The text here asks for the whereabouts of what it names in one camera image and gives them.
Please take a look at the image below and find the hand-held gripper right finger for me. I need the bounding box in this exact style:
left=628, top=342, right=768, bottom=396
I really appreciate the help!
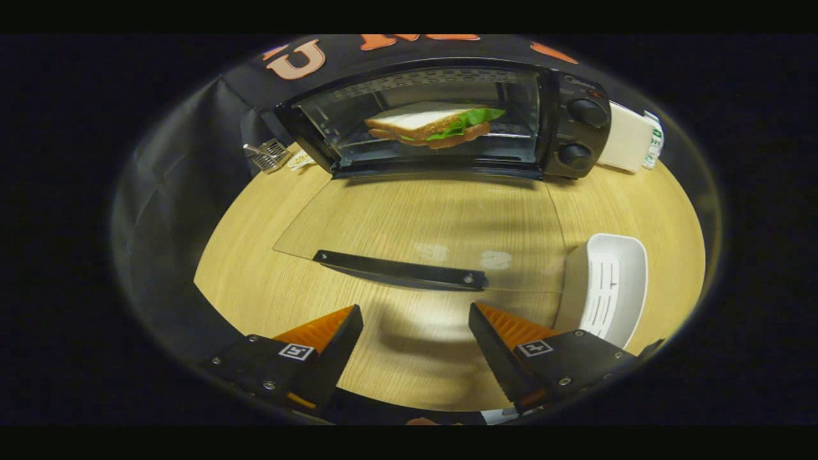
left=468, top=302, right=643, bottom=416

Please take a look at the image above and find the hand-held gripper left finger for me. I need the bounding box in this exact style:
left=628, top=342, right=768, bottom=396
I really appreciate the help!
left=201, top=304, right=364, bottom=419

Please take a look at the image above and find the black toaster oven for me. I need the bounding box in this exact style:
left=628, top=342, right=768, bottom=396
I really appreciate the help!
left=273, top=57, right=612, bottom=295

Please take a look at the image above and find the sandwich with lettuce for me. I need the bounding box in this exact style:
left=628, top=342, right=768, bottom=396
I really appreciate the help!
left=364, top=102, right=506, bottom=150

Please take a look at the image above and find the white pop-up toaster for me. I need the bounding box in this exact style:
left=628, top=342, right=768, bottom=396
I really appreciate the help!
left=597, top=102, right=654, bottom=174

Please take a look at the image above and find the white plastic dish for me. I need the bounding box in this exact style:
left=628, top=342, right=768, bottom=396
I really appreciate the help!
left=552, top=233, right=649, bottom=349

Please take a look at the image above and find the white bottle green label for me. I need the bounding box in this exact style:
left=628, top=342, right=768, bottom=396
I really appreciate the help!
left=642, top=111, right=665, bottom=171

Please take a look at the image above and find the small metal wire rack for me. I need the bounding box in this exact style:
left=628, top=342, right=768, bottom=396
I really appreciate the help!
left=242, top=137, right=292, bottom=175

